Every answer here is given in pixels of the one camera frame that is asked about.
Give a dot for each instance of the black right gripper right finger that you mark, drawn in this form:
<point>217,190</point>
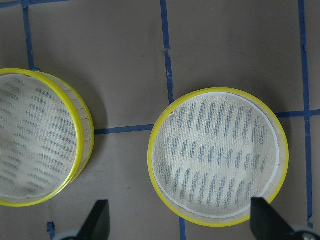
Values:
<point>267,224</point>

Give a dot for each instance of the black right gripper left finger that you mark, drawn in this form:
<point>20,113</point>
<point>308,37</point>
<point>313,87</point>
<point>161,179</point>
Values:
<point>97,226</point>

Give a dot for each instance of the yellow bamboo steamer basket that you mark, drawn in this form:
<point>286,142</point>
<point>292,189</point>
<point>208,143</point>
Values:
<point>46,136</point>
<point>212,150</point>

